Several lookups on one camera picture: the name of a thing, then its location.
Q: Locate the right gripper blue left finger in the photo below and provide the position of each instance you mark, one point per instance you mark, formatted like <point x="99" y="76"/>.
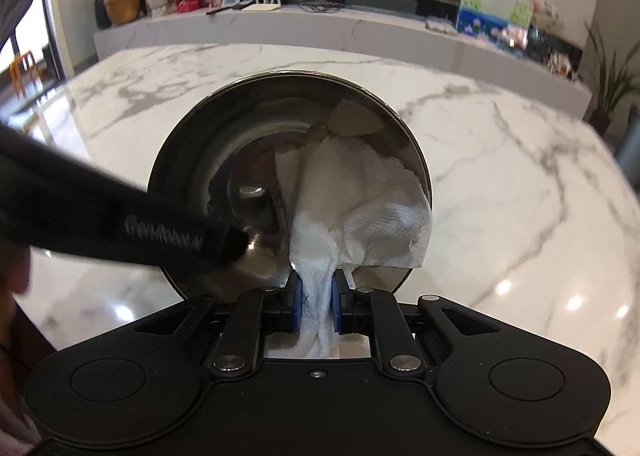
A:
<point x="295" y="300"/>

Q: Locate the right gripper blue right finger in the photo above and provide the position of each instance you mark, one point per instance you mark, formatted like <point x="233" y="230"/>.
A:
<point x="340" y="300"/>

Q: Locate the white paper towel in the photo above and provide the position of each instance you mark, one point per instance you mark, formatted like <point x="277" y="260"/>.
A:
<point x="348" y="206"/>

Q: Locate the blue steel bowl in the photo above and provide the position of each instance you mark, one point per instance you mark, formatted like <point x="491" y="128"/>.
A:
<point x="235" y="158"/>

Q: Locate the person's left hand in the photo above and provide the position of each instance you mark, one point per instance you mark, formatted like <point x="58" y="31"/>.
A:
<point x="15" y="268"/>

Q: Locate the orange small chair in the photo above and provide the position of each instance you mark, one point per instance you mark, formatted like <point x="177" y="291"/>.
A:
<point x="24" y="65"/>

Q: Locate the gold round vase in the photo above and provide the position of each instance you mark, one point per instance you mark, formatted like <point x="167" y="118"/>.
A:
<point x="122" y="11"/>

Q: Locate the red box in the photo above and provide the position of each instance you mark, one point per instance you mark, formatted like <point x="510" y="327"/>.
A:
<point x="186" y="6"/>

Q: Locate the lotus flower painting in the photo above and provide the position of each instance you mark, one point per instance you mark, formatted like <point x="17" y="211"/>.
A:
<point x="503" y="23"/>

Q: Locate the cow figurines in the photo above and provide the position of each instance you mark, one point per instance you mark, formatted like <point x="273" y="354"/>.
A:
<point x="564" y="65"/>

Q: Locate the green potted plant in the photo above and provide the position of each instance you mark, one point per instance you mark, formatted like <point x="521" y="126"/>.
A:
<point x="611" y="78"/>

